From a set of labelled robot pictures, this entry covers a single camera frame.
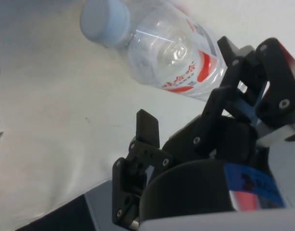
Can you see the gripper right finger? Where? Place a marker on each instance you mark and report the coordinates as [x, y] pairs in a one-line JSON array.
[[277, 72]]

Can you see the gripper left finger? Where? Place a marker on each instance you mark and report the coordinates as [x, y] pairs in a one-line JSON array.
[[147, 130]]

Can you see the clear plastic bottle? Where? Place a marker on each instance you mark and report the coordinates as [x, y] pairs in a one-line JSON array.
[[166, 48]]

